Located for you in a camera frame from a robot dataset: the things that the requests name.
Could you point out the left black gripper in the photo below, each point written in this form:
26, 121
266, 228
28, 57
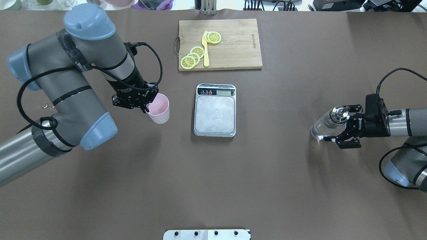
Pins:
127, 84

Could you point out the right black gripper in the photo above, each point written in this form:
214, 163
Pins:
360, 126

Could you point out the pink plastic cup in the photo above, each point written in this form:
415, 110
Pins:
159, 109

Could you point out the clear glass sauce bottle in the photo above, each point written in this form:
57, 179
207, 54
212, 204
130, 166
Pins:
329, 122

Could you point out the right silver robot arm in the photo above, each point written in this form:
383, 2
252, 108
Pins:
403, 166

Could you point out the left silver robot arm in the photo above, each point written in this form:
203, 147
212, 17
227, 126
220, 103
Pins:
56, 65

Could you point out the silver digital kitchen scale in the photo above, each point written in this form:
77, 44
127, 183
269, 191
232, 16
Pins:
215, 110

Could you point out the lemon slice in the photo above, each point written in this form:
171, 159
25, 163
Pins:
198, 50
187, 62
195, 56
213, 37

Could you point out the yellow plastic knife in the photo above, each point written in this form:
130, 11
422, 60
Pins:
205, 46

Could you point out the purple cloth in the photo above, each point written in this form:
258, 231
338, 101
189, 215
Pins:
153, 5

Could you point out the pink bowl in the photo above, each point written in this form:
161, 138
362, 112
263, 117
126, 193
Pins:
120, 3

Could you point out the bamboo cutting board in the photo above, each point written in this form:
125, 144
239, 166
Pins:
238, 49

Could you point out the aluminium frame post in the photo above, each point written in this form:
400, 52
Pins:
208, 7

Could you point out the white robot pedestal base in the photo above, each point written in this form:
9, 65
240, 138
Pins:
208, 234

